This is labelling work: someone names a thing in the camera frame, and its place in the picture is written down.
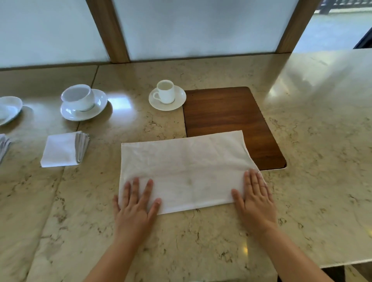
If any person's left hand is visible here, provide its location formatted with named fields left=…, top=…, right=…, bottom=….
left=113, top=177, right=162, bottom=242

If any person's right hand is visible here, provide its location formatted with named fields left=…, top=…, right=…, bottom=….
left=231, top=169, right=279, bottom=233

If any large white cloth napkin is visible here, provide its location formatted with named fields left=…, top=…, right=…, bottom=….
left=118, top=130, right=267, bottom=216

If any person's left forearm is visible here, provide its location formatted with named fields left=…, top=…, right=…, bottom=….
left=84, top=234, right=149, bottom=282

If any person's right forearm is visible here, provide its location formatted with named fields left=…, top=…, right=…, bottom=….
left=254, top=225, right=335, bottom=282

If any brown wooden placemat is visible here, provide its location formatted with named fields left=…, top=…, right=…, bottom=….
left=183, top=86, right=288, bottom=171

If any folded white napkin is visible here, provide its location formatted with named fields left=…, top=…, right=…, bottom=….
left=40, top=131, right=90, bottom=168
left=0, top=134, right=12, bottom=164

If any large white saucer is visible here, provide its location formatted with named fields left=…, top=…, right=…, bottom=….
left=60, top=89, right=108, bottom=122

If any small white saucer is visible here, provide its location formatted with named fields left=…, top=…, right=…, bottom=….
left=148, top=85, right=187, bottom=112

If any small white espresso cup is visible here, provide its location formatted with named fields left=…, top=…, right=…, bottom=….
left=153, top=80, right=176, bottom=105

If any wide white tea cup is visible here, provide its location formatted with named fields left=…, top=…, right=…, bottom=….
left=61, top=84, right=95, bottom=112

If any white curved plate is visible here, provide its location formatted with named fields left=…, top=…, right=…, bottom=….
left=0, top=96, right=23, bottom=127

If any black object at window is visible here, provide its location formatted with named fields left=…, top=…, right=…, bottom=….
left=353, top=28, right=372, bottom=49

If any dark outdoor railing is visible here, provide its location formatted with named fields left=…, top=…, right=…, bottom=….
left=315, top=0, right=372, bottom=15

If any wooden window post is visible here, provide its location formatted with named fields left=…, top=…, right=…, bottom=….
left=86, top=0, right=131, bottom=64
left=275, top=0, right=323, bottom=54

